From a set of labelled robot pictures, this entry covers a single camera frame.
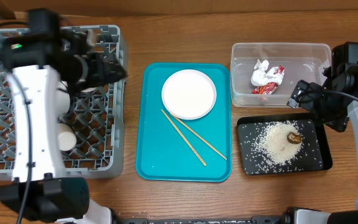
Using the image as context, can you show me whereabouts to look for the small pink bowl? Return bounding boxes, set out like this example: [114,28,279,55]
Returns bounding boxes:
[81,87,97,93]

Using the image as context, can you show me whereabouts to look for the red snack wrapper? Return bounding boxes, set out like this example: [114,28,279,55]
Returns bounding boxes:
[252,65,285,95]

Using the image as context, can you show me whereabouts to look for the white napkin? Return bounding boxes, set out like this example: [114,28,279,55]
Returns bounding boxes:
[250,60,282,86]

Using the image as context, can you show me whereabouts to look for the pile of white rice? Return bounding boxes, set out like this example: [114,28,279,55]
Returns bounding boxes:
[239,119,323,174]

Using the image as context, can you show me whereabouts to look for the white paper cup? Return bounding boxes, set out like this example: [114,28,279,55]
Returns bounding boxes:
[58,123,76,151]

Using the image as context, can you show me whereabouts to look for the large pink plate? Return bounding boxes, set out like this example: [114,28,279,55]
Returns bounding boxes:
[162,69,217,120]

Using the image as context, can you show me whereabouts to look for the wooden chopstick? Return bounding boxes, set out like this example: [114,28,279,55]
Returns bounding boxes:
[161,109,207,167]
[171,114,227,160]

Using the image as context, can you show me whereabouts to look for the brown food piece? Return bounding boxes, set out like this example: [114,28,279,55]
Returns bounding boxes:
[287,132,302,144]

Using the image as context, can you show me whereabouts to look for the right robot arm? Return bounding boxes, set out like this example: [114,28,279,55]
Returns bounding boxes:
[281,42,358,223]

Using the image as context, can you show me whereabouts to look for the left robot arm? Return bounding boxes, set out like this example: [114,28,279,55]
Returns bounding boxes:
[0,9,127,223]

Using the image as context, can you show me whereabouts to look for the grey dishwasher rack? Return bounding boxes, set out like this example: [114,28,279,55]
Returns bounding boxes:
[0,28,126,181]

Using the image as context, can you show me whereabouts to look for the clear plastic bin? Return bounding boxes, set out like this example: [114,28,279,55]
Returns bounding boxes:
[230,42,331,108]

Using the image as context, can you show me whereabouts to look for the black tray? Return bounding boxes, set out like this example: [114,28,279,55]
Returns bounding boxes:
[236,112,334,176]

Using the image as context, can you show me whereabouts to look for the teal serving tray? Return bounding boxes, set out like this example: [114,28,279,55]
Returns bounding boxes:
[135,62,232,182]

